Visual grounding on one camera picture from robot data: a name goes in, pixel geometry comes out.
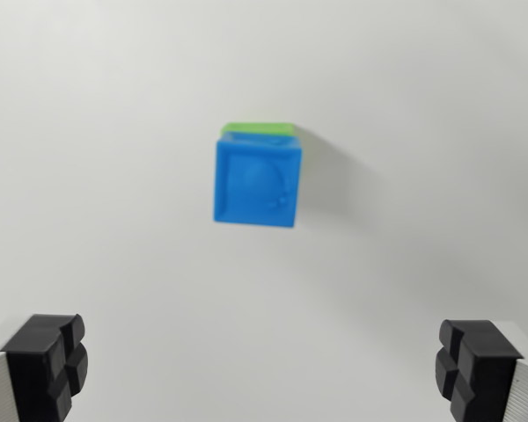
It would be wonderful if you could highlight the blue soft cube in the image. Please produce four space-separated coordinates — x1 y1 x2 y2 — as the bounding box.
211 133 304 230

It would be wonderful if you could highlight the green soft cube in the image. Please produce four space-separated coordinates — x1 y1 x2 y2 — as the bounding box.
219 120 298 138

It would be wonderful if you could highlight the gripper right finger with silver black pad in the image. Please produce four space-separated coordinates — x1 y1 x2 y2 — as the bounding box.
434 319 528 422

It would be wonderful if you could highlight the gripper left finger with silver black pad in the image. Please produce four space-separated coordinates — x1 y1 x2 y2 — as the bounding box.
0 313 90 422

